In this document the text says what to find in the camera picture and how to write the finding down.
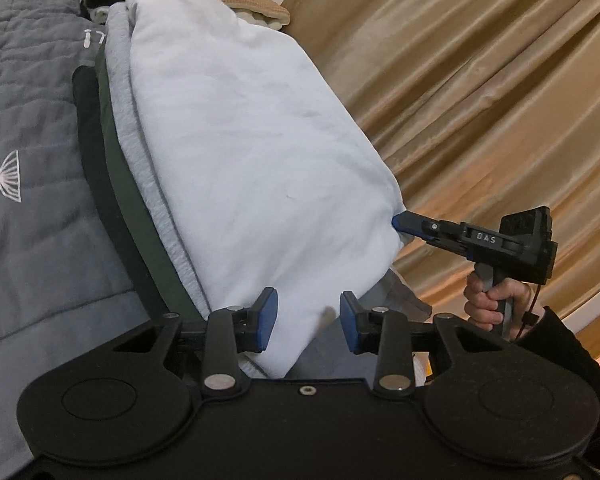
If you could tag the grey printed quilt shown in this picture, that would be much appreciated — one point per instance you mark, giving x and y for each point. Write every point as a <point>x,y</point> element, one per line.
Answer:
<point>30,110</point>

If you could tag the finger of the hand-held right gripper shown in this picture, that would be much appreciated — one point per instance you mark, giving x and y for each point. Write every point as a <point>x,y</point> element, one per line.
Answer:
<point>402,222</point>

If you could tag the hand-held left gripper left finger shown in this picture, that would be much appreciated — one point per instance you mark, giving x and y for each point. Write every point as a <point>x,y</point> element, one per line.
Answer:
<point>269,317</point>

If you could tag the person's right hand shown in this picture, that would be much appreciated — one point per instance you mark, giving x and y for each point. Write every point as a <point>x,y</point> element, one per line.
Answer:
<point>477,305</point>

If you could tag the person's right forearm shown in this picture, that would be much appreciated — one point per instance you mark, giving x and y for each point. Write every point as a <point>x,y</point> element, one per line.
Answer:
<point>570,360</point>

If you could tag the green folded garment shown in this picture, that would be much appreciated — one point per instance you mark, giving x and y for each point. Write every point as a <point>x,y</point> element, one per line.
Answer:
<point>117,165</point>

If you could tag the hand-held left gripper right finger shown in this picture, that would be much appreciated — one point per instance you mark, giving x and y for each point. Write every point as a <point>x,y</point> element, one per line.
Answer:
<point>349,320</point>

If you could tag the white shirt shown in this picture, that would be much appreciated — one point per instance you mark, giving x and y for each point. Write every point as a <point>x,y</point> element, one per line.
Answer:
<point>255,160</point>

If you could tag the golden curtain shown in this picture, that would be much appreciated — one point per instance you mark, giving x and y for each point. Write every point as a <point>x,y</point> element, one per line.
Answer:
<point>480,85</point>

